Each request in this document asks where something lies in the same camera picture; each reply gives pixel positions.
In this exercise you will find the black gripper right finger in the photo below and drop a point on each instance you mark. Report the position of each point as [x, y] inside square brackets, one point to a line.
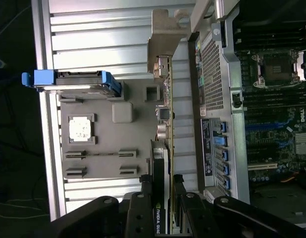
[192, 218]

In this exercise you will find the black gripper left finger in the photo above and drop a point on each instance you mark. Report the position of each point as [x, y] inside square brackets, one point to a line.
[140, 218]

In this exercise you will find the grey parts rack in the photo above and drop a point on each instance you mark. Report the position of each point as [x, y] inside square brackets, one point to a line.
[106, 138]

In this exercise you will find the green motherboard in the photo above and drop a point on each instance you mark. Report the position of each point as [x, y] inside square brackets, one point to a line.
[267, 148]

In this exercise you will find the silver CPU chip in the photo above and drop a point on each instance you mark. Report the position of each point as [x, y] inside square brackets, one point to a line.
[80, 129]

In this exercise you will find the blue expansion slot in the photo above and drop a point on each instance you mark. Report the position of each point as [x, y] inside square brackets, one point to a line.
[269, 124]

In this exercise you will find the small silver heat sink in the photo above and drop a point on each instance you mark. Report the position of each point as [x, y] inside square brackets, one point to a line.
[304, 143]

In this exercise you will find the black RAM stick in slot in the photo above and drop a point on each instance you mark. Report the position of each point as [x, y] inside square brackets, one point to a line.
[271, 99]

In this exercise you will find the open black PC case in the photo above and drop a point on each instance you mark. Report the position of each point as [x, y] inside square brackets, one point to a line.
[224, 74]

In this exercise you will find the hard disk in blue carrier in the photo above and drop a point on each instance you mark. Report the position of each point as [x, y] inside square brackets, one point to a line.
[76, 81]

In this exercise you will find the CPU socket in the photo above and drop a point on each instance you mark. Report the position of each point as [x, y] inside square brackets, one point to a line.
[276, 68]

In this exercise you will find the black RAM slot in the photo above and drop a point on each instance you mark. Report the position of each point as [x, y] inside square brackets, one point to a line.
[267, 38]
[267, 28]

